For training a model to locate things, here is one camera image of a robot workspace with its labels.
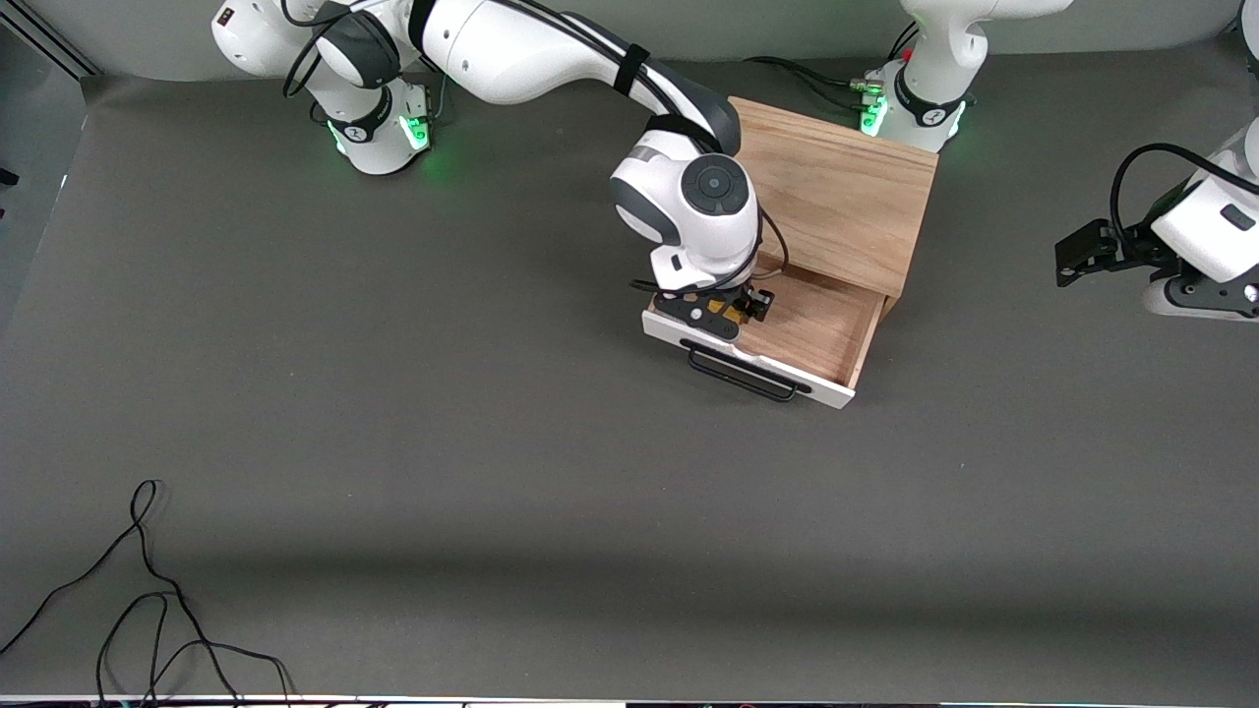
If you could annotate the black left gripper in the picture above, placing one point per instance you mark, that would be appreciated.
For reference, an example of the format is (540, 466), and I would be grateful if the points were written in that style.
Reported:
(1138, 243)

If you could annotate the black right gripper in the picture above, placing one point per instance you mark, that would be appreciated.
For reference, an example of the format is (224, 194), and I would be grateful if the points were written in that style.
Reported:
(756, 301)

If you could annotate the yellow cube block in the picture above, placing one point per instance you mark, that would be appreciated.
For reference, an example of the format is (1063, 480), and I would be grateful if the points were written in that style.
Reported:
(721, 304)

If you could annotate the white-fronted wooden drawer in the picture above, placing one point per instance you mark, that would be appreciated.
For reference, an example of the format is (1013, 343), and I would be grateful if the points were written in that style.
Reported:
(816, 329)

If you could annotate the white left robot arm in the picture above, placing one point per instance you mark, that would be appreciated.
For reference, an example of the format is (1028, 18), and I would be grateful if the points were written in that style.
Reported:
(929, 59)

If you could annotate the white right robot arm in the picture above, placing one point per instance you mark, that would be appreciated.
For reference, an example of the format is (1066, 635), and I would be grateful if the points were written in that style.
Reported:
(511, 49)

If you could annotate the wooden drawer cabinet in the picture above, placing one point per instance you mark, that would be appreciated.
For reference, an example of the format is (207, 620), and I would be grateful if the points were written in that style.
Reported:
(846, 187)

